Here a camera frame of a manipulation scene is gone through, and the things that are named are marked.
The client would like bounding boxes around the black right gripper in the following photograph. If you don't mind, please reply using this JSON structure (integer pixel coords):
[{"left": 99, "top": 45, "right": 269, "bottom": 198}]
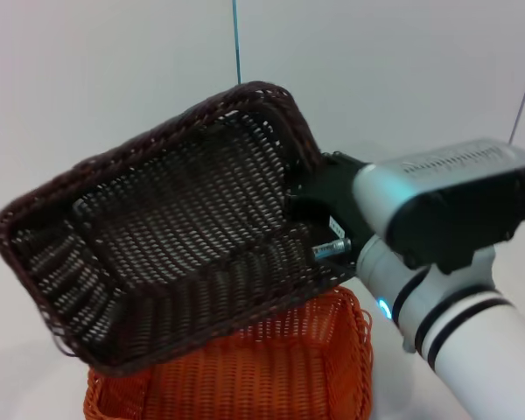
[{"left": 287, "top": 150, "right": 377, "bottom": 281}]

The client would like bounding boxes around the dark brown woven basket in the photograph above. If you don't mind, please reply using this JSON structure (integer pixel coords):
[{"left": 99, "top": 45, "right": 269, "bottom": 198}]
[{"left": 0, "top": 80, "right": 364, "bottom": 380}]

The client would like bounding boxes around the orange woven plastic basket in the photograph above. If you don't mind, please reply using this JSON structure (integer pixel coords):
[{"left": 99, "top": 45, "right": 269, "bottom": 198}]
[{"left": 83, "top": 283, "right": 374, "bottom": 420}]

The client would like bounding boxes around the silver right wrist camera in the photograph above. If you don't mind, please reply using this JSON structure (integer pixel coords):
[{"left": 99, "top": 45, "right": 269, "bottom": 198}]
[{"left": 352, "top": 137, "right": 525, "bottom": 276}]

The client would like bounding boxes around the blue wall joint strip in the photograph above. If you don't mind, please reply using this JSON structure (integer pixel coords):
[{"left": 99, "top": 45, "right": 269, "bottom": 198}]
[{"left": 231, "top": 0, "right": 243, "bottom": 85}]

